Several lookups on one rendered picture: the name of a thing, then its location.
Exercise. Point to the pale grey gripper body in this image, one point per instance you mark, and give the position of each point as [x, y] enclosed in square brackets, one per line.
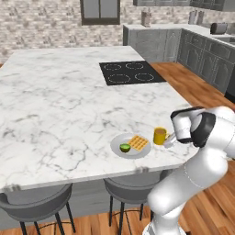
[170, 141]

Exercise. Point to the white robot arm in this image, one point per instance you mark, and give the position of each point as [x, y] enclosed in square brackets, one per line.
[195, 171]

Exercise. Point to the yellow coffee mug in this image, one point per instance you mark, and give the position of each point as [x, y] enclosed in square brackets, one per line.
[159, 136]

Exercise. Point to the grey round plate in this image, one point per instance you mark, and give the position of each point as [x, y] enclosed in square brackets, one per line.
[122, 155]

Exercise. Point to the grey coffee machine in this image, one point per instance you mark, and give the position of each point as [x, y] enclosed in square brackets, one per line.
[146, 19]

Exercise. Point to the golden waffle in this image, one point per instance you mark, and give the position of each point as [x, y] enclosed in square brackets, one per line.
[138, 143]

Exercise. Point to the green halved avocado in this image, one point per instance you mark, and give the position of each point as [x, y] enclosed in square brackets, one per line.
[125, 148]

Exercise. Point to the grey bar stool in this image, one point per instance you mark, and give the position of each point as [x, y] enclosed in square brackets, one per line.
[128, 189]
[33, 205]

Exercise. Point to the black hob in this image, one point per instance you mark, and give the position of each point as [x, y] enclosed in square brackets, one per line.
[131, 72]

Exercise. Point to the dark built-in appliance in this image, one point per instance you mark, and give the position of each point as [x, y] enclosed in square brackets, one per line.
[231, 85]

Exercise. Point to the grey corner base cupboard run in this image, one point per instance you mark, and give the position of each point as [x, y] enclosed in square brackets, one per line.
[211, 61]

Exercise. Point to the grey island base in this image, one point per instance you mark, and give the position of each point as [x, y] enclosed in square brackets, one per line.
[88, 195]

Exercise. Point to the silver toaster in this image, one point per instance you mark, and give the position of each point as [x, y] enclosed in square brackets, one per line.
[218, 28]

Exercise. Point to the grey tall jar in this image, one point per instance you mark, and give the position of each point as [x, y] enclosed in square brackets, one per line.
[192, 17]
[200, 18]

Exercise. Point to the dark framed window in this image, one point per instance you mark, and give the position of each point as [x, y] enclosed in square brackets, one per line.
[100, 10]

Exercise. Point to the grey wall cupboard run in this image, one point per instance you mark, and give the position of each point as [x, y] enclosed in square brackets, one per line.
[183, 3]

